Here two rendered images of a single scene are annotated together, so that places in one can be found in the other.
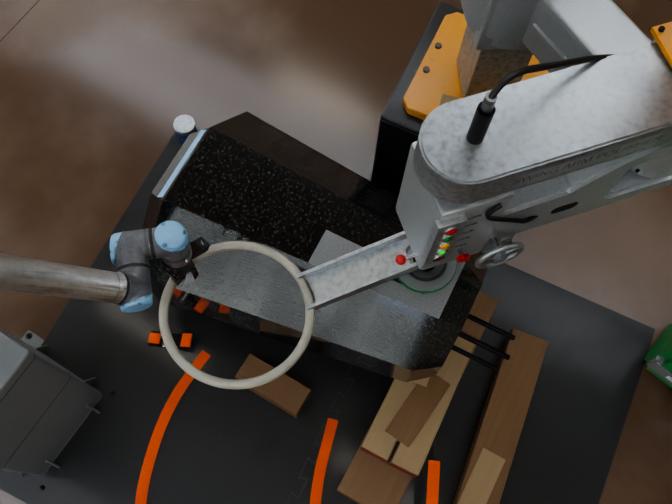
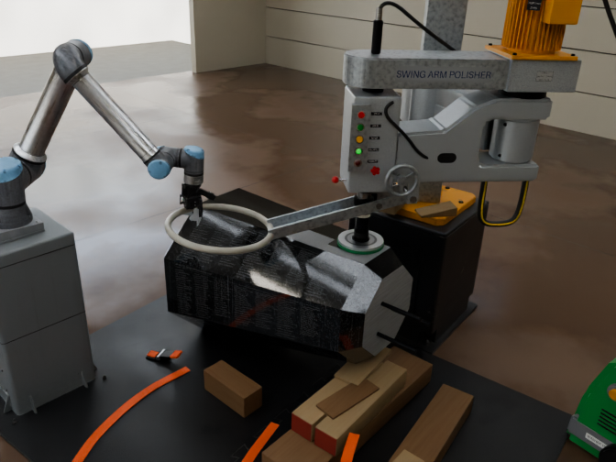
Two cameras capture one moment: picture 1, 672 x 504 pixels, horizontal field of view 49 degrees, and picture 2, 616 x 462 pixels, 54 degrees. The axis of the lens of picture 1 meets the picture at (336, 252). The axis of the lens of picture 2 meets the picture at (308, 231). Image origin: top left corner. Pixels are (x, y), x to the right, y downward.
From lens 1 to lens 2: 210 cm
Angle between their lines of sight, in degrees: 45
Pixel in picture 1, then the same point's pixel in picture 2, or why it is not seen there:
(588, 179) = (456, 124)
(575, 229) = (505, 352)
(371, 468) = (297, 444)
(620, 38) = not seen: hidden behind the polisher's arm
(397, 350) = (331, 293)
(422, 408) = (351, 397)
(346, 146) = not seen: hidden behind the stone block
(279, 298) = (253, 262)
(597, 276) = (523, 379)
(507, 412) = (431, 432)
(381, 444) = (309, 413)
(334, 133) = not seen: hidden behind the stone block
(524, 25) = (432, 108)
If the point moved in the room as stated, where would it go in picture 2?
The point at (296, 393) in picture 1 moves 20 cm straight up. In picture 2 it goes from (248, 387) to (248, 353)
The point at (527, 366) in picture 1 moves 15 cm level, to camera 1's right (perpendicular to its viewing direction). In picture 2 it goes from (453, 407) to (486, 413)
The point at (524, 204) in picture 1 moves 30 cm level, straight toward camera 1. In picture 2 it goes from (415, 134) to (368, 148)
